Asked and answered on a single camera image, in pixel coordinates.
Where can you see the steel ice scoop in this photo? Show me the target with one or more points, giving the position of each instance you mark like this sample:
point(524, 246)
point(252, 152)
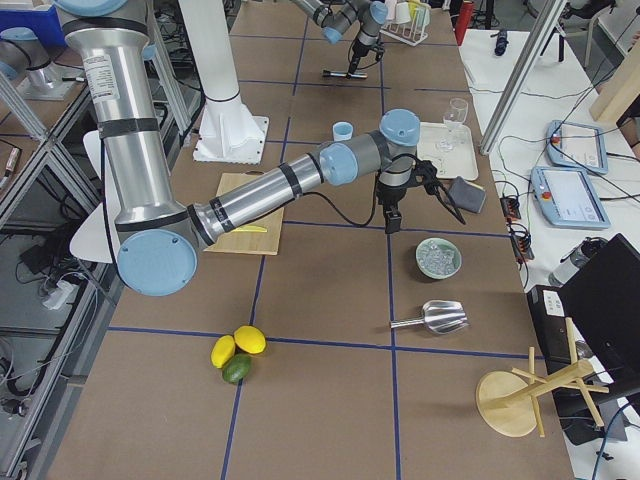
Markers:
point(440, 317)

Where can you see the blue teach pendant far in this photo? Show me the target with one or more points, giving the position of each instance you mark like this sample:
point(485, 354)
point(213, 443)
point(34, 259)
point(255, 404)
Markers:
point(577, 145)

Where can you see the green bowl of ice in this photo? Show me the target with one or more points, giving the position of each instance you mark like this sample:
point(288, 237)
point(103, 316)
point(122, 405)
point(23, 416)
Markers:
point(438, 258)

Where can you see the green lime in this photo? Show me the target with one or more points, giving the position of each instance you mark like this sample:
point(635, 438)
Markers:
point(237, 368)

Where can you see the light blue plastic cup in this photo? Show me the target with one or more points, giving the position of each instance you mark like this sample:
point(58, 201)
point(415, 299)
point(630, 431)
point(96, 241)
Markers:
point(342, 131)

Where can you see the cream bear serving tray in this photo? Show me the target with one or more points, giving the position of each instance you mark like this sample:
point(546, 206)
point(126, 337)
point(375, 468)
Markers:
point(460, 161)

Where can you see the whole yellow lemon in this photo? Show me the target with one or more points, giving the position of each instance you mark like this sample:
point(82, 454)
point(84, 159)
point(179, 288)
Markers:
point(250, 339)

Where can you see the wooden mug tree stand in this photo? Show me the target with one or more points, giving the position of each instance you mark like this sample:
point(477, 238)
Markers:
point(508, 401)

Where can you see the bamboo cutting board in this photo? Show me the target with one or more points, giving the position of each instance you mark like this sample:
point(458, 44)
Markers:
point(249, 243)

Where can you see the clear wine glass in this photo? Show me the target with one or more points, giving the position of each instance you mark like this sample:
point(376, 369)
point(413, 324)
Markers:
point(453, 118)

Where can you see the blue teach pendant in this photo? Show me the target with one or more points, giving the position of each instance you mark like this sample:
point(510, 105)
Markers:
point(567, 198)
point(577, 145)

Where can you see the steel muddler black tip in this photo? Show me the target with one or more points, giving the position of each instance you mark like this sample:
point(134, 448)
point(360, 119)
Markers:
point(344, 74)

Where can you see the blue teach pendant near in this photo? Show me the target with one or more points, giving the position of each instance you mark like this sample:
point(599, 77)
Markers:
point(567, 198)

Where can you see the yellow plastic knife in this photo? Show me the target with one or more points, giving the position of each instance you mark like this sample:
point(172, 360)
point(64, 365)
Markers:
point(251, 228)

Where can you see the black monitor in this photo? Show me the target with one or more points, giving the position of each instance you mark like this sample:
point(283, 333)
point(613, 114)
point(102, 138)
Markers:
point(602, 298)

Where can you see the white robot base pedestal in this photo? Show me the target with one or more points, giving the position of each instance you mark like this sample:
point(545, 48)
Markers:
point(228, 131)

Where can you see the white wire cup rack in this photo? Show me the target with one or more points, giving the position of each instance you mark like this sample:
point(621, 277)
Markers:
point(407, 21)

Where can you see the grey folded cloth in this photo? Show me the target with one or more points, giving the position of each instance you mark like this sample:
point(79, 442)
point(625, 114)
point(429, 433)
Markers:
point(466, 195)

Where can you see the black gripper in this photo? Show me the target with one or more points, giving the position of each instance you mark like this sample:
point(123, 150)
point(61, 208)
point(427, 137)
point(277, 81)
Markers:
point(389, 196)
point(359, 50)

